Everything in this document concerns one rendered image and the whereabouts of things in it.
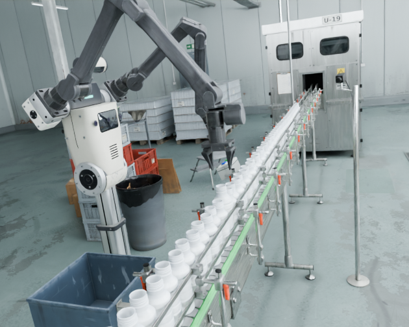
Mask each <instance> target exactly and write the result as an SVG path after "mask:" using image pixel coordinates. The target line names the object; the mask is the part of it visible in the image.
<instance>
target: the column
mask: <svg viewBox="0 0 409 327"><path fill-rule="evenodd" d="M42 5H43V11H44V14H45V20H46V23H47V29H48V33H49V38H50V42H51V47H52V51H53V57H54V60H55V66H56V72H57V75H58V81H59V82H60V81H61V80H62V79H65V78H66V77H67V75H68V73H69V68H68V62H67V58H66V52H65V49H64V42H63V39H62V33H61V30H60V24H59V20H58V14H57V10H56V4H55V0H42Z"/></svg>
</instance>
